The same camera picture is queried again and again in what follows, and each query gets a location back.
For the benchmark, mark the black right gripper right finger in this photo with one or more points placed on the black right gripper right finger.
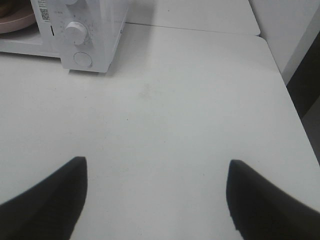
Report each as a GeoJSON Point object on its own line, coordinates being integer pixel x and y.
{"type": "Point", "coordinates": [262, 211]}

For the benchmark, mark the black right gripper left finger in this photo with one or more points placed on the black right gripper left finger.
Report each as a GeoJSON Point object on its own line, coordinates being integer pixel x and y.
{"type": "Point", "coordinates": [50, 209]}

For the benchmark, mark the round white door button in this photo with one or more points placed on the round white door button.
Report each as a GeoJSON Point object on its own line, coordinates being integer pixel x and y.
{"type": "Point", "coordinates": [82, 59]}

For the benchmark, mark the pink round plate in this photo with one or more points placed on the pink round plate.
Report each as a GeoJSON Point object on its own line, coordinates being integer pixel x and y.
{"type": "Point", "coordinates": [21, 17]}

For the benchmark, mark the burger with lettuce and tomato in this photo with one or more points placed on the burger with lettuce and tomato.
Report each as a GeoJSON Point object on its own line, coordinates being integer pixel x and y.
{"type": "Point", "coordinates": [5, 6]}

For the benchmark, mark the white microwave oven body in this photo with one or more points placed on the white microwave oven body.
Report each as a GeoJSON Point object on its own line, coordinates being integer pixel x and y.
{"type": "Point", "coordinates": [104, 20]}

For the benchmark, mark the lower white timer knob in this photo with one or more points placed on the lower white timer knob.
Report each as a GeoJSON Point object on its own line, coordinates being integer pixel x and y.
{"type": "Point", "coordinates": [76, 32]}

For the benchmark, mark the adjacent white table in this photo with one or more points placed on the adjacent white table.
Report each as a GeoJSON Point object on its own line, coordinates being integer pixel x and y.
{"type": "Point", "coordinates": [222, 16]}

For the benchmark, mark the white warning label sticker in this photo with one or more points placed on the white warning label sticker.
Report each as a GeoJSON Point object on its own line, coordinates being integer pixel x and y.
{"type": "Point", "coordinates": [43, 8]}

